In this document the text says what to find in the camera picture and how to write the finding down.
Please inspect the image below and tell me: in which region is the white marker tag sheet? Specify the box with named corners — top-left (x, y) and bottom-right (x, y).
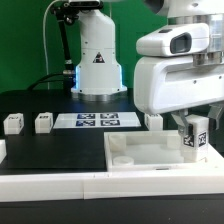
top-left (54, 112), bottom-right (141, 129)

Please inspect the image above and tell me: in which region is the black cable bundle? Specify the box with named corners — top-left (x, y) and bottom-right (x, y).
top-left (27, 1), bottom-right (76, 91)

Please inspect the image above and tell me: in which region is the white U-shaped obstacle wall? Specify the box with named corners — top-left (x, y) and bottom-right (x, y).
top-left (0, 133), bottom-right (224, 203)

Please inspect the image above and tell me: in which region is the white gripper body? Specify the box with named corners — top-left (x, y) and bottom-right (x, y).
top-left (134, 23), bottom-right (224, 114)

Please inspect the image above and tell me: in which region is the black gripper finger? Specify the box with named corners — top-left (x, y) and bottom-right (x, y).
top-left (171, 110), bottom-right (189, 135)
top-left (208, 102), bottom-right (224, 130)

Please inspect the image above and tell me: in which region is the white square tabletop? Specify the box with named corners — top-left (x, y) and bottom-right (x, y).
top-left (104, 130), bottom-right (224, 172)

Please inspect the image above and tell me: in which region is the white cable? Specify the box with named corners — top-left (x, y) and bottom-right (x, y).
top-left (42, 0), bottom-right (61, 90)

